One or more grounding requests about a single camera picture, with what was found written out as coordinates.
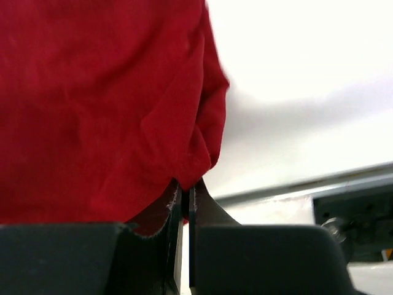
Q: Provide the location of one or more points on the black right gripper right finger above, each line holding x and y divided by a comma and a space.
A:
228, 258

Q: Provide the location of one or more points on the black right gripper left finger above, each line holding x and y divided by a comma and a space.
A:
142, 256

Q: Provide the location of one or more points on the red t-shirt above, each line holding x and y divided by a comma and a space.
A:
103, 105

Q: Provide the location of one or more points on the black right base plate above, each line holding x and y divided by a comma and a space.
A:
360, 219

